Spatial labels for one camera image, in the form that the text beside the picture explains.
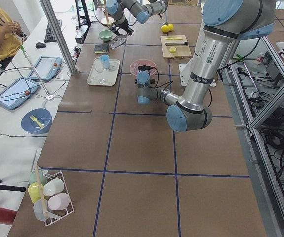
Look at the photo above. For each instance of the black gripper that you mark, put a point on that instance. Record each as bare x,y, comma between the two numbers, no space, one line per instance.
121,25
152,81

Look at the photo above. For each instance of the metal ice scoop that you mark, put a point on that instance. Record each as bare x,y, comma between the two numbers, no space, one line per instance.
118,41

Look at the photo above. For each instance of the pink bowl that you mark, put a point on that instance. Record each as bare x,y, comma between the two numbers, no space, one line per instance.
143,64

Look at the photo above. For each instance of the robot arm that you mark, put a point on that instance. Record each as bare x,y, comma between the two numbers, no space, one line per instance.
141,12
224,21

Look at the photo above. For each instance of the small blue cup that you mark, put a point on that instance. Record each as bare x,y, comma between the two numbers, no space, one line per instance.
105,60

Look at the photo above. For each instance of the green bowl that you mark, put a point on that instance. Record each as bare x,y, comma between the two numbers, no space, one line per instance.
105,35

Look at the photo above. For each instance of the wooden paper towel stand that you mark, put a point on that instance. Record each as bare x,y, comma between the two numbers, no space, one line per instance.
106,20

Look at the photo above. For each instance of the grey yellow cloth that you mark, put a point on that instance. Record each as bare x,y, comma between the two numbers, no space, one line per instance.
101,49

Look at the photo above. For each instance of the wooden cutting board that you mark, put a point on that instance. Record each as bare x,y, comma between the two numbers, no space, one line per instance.
182,51

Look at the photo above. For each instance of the yellow plastic knife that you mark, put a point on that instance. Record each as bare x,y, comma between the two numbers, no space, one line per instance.
173,38

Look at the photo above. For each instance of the clear wine glass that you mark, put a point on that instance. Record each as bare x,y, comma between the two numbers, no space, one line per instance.
98,69

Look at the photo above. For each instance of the yellow lemon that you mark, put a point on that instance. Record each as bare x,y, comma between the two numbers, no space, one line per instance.
171,27
166,28

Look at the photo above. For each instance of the white serving tray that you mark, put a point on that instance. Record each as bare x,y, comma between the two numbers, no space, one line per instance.
107,77

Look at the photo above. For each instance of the black keyboard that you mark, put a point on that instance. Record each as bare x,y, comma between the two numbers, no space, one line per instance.
49,35

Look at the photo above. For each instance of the blue teach pendant far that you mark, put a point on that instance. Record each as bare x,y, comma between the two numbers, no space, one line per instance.
48,67

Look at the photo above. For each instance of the blue teach pendant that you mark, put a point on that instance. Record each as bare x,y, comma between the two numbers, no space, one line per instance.
17,93
48,67

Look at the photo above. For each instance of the black computer mouse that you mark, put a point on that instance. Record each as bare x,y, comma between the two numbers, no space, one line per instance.
40,45

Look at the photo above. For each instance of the large blue bowl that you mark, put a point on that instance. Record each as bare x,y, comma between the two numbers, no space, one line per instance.
43,115

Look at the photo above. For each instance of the blue teach pendant near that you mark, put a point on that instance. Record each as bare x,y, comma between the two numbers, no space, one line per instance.
17,93

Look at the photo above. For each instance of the yellow plastic fork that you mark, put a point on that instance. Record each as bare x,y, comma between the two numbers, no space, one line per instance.
34,119

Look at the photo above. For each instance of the aluminium frame post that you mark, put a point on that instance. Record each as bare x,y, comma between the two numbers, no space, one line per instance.
50,14

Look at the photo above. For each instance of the white wire cup rack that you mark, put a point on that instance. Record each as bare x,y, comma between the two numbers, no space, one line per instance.
49,195

